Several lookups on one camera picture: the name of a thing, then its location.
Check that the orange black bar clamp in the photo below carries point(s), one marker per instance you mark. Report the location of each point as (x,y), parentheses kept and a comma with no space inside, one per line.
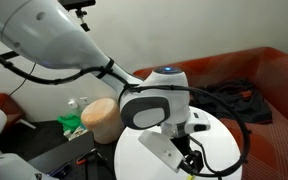
(84,160)

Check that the green bag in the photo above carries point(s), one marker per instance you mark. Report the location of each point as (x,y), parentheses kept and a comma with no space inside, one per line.
(69,121)

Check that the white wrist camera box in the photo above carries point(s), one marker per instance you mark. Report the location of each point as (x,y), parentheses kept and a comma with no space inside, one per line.
(160,150)

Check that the black jacket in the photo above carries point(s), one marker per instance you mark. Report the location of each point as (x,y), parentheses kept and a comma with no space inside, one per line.
(237,100)

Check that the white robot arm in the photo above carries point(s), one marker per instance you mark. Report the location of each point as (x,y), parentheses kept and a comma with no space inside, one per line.
(67,43)

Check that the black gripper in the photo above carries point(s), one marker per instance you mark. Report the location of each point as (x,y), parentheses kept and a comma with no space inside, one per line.
(182,145)

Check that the yellow highlighter marker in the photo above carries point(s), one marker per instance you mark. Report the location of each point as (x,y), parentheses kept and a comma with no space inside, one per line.
(190,177)

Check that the orange patterned sofa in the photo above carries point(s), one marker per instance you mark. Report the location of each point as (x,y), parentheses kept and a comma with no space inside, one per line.
(277,100)

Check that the black camera on stand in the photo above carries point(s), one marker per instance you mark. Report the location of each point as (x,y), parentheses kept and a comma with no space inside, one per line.
(79,5)

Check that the white wall outlet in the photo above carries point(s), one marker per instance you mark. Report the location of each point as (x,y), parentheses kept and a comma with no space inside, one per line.
(84,100)

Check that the beige cylindrical ottoman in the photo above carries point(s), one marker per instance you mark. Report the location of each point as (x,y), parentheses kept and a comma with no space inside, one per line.
(102,120)

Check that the black perforated breadboard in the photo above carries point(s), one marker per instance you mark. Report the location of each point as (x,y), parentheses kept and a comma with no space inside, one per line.
(64,153)

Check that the red chair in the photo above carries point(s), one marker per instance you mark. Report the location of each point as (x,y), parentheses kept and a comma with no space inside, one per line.
(2,106)

